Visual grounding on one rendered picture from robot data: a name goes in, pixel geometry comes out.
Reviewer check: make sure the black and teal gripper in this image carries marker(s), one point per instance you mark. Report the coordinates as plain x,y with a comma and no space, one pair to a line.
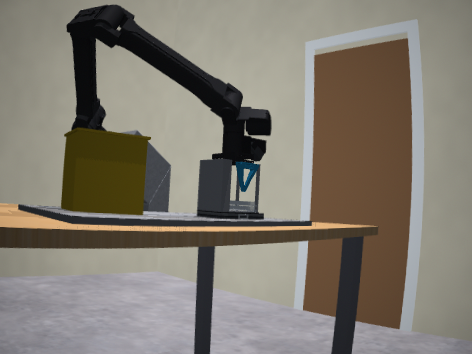
231,150

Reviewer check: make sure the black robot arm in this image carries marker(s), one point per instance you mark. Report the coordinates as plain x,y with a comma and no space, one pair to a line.
210,90

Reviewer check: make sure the yellow open-top bin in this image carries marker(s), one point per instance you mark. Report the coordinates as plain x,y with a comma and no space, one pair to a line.
104,172

